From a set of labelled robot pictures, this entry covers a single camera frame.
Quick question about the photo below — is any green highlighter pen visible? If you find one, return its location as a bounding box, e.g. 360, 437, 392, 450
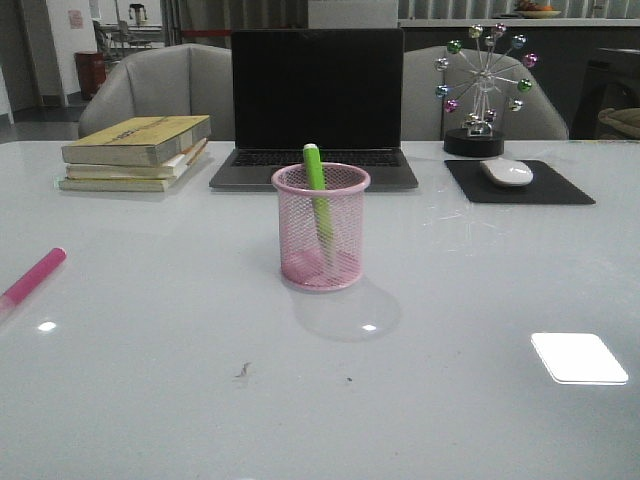
303, 143, 335, 268

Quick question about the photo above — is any pink highlighter pen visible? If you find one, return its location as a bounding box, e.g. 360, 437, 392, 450
1, 247, 67, 320

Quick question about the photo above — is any pink mesh pen holder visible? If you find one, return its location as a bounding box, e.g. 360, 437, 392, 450
272, 163, 370, 291

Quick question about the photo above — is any grey open laptop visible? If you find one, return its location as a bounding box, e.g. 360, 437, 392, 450
209, 28, 418, 191

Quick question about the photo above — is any middle cream book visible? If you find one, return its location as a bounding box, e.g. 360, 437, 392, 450
66, 139, 208, 180

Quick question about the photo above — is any ferris wheel desk ornament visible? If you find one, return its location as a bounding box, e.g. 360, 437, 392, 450
433, 22, 533, 158

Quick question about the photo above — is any right grey armchair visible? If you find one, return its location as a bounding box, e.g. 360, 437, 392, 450
401, 46, 569, 140

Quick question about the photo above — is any grey armchair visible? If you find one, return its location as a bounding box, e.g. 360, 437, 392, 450
401, 46, 569, 140
78, 43, 235, 141

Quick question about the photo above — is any white computer mouse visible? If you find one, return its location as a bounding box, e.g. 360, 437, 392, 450
480, 158, 534, 187

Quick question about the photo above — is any left grey armchair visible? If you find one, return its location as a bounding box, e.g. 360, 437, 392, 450
78, 43, 235, 141

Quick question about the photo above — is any top yellow book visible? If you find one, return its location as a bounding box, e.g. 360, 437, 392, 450
62, 115, 211, 167

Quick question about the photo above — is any bottom pale book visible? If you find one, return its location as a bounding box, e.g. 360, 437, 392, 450
58, 174, 183, 192

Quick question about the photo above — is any black mouse pad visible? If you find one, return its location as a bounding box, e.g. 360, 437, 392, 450
445, 160, 596, 205

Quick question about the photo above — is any red trash bin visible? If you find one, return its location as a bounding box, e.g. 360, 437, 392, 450
74, 51, 106, 100

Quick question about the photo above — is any fruit bowl on counter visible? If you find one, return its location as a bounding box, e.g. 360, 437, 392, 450
514, 0, 560, 19

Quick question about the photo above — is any brown cushioned seat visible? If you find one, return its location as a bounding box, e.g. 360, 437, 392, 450
598, 107, 639, 140

